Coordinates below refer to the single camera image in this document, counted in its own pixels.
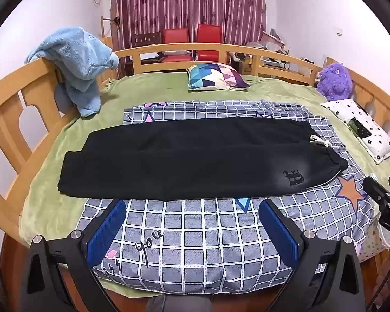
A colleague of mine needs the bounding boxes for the light blue fleece garment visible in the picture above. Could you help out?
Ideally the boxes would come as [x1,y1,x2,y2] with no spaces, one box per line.
[24,26,120,118]

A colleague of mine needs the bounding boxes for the dark wooden chair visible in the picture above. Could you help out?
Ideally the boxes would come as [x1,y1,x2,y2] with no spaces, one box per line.
[132,32,163,66]

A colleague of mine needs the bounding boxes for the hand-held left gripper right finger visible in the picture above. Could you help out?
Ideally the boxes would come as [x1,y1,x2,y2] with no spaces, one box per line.
[259,198,366,312]

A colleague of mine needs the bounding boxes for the black pants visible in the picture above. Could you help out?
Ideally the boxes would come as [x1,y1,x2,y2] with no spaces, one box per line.
[58,118,349,202]

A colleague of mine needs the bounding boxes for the white flower print pillow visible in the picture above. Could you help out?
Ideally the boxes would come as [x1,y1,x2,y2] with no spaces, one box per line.
[320,99,390,165]

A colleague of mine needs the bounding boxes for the colourful triangle pattern pillow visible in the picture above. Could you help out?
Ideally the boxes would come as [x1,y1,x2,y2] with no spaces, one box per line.
[186,62,251,91]

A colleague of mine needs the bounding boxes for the wooden coat rack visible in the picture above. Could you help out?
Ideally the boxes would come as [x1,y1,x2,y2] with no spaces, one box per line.
[100,16,121,43]

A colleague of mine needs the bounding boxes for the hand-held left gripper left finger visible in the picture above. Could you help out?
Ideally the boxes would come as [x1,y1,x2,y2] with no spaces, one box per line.
[21,198,127,312]

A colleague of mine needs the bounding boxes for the star print white sheet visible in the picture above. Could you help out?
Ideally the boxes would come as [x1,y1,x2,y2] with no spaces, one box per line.
[359,216,390,262]

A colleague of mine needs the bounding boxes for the grey grid star quilt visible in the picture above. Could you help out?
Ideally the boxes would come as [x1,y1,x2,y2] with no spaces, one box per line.
[76,99,378,295]

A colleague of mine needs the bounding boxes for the wooden bed frame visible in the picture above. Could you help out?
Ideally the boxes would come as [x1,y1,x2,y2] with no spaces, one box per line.
[0,42,390,312]

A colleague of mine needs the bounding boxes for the pile of boxes and papers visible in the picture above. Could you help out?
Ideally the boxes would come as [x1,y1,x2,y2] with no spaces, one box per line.
[234,28,314,72]

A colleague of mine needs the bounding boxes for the maroon striped curtain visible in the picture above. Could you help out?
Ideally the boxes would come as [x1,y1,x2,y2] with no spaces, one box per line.
[111,0,267,53]

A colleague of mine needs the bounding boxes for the green blanket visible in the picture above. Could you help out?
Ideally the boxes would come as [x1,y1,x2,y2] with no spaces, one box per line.
[18,71,390,296]

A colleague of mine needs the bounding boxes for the purple plush toy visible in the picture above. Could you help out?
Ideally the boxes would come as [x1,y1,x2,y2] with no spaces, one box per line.
[315,63,354,102]

